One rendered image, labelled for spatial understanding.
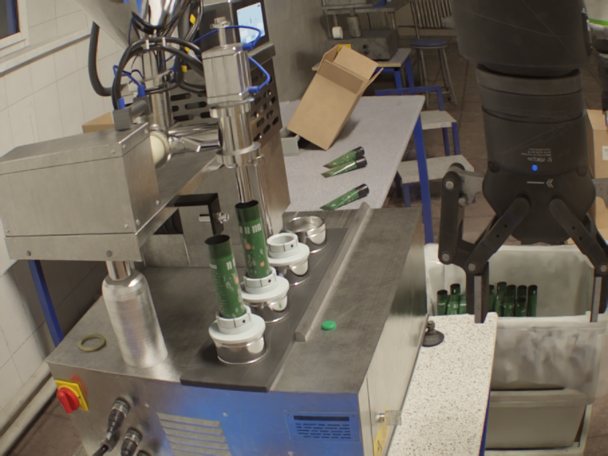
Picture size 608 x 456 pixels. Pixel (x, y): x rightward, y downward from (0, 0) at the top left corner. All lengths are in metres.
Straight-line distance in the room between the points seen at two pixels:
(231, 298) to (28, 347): 2.03
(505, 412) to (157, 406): 1.07
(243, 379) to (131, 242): 0.21
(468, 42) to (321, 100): 2.31
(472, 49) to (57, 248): 0.71
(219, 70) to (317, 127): 1.81
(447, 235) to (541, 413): 1.42
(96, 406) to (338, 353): 0.38
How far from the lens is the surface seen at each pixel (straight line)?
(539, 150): 0.41
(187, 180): 1.06
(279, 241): 1.16
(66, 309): 3.15
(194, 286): 1.22
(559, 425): 1.89
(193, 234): 1.25
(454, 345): 1.47
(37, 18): 3.57
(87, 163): 0.91
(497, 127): 0.42
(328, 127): 2.73
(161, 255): 1.31
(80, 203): 0.94
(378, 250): 1.24
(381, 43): 5.32
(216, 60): 0.94
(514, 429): 1.91
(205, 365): 0.97
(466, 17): 0.40
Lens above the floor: 1.53
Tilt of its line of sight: 21 degrees down
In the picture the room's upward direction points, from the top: 9 degrees counter-clockwise
